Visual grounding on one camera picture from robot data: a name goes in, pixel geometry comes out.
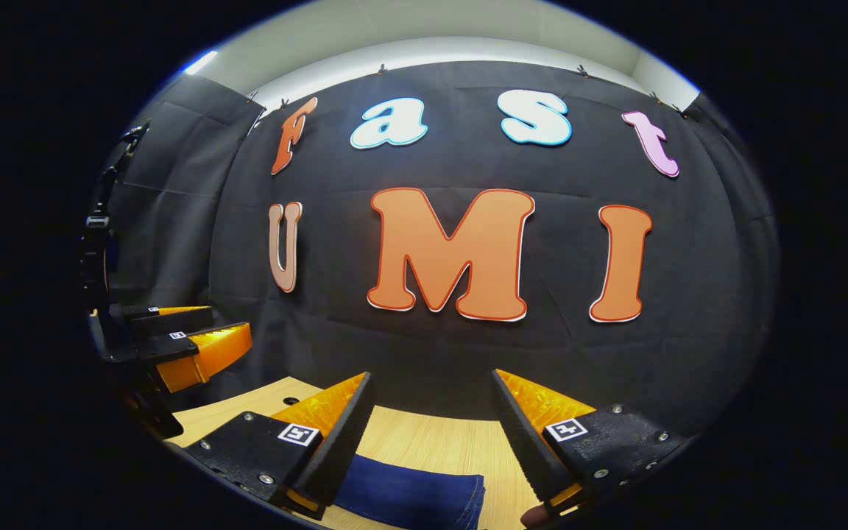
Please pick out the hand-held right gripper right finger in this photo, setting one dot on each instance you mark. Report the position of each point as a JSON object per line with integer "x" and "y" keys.
{"x": 531, "y": 449}

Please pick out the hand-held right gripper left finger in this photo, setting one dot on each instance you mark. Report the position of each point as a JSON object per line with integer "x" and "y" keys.
{"x": 339, "y": 449}

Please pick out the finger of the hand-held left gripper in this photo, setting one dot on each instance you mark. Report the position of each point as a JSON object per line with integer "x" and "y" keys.
{"x": 210, "y": 350}
{"x": 174, "y": 318}

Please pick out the blue denim jeans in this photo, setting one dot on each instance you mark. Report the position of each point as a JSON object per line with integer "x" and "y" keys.
{"x": 409, "y": 493}

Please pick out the ceiling light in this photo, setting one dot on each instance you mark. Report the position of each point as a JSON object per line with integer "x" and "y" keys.
{"x": 201, "y": 62}

